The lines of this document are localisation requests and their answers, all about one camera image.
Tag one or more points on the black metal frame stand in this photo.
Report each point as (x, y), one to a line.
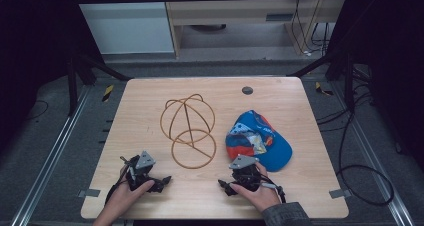
(348, 82)
(72, 86)

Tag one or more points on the blue and orange baseball cap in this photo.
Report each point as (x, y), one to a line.
(263, 142)

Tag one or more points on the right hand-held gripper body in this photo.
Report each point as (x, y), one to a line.
(247, 172)

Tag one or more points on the black curtain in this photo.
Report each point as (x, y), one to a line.
(390, 52)
(33, 52)

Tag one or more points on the grey tape piece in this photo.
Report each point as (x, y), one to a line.
(89, 193)
(340, 193)

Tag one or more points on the white cabinet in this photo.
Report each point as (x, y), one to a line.
(126, 26)

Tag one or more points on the person's left hand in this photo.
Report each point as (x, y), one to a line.
(124, 196)

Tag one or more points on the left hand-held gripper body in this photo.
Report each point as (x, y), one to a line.
(144, 162)

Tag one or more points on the person's right hand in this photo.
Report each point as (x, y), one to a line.
(260, 196)

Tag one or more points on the yellow black striped tape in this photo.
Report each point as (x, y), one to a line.
(322, 89)
(107, 93)

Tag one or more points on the aluminium floor rail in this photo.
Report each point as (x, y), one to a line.
(373, 159)
(50, 159)

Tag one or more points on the light wooden desk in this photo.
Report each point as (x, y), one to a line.
(233, 12)

